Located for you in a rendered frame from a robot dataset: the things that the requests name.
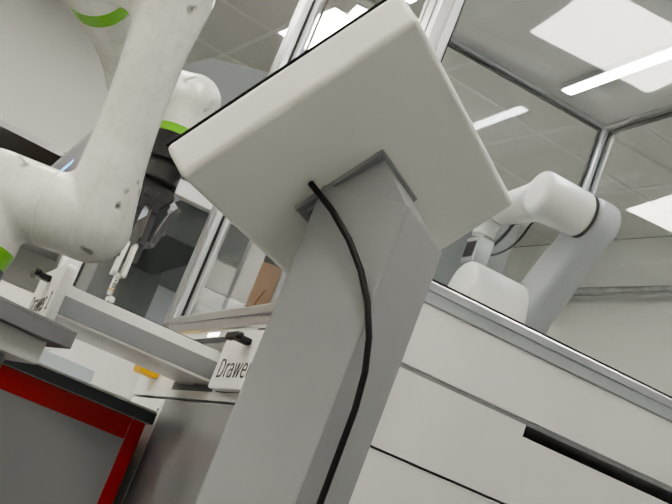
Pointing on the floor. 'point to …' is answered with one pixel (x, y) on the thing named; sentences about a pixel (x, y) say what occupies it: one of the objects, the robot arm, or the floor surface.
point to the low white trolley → (63, 437)
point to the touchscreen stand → (325, 356)
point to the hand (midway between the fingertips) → (124, 259)
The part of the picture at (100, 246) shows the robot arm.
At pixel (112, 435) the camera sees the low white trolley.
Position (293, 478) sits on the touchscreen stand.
